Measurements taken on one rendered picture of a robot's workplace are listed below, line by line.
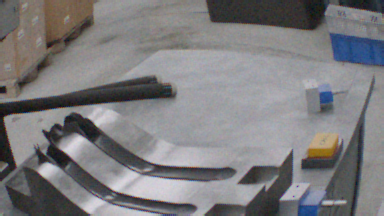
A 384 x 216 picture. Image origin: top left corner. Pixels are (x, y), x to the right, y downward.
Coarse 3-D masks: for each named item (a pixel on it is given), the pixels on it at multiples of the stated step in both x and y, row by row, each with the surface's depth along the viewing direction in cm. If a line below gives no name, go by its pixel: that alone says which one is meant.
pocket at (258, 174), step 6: (252, 168) 93; (258, 168) 92; (264, 168) 92; (270, 168) 91; (276, 168) 91; (246, 174) 91; (252, 174) 93; (258, 174) 93; (264, 174) 92; (270, 174) 92; (276, 174) 91; (240, 180) 90; (246, 180) 91; (252, 180) 93; (258, 180) 93; (264, 180) 93; (270, 180) 92
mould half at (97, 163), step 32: (128, 128) 106; (32, 160) 93; (96, 160) 97; (160, 160) 101; (192, 160) 99; (224, 160) 97; (256, 160) 94; (288, 160) 94; (32, 192) 94; (64, 192) 87; (128, 192) 92; (160, 192) 91; (192, 192) 89; (224, 192) 87; (256, 192) 85
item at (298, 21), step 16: (208, 0) 495; (224, 0) 489; (240, 0) 482; (256, 0) 476; (272, 0) 469; (288, 0) 461; (304, 0) 456; (320, 0) 521; (224, 16) 496; (240, 16) 490; (256, 16) 483; (272, 16) 476; (288, 16) 469; (304, 16) 461; (320, 16) 506
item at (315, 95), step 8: (304, 80) 129; (312, 80) 128; (304, 88) 127; (312, 88) 125; (320, 88) 127; (328, 88) 126; (344, 88) 127; (304, 96) 130; (312, 96) 125; (320, 96) 126; (328, 96) 126; (312, 104) 126; (320, 104) 126; (312, 112) 127
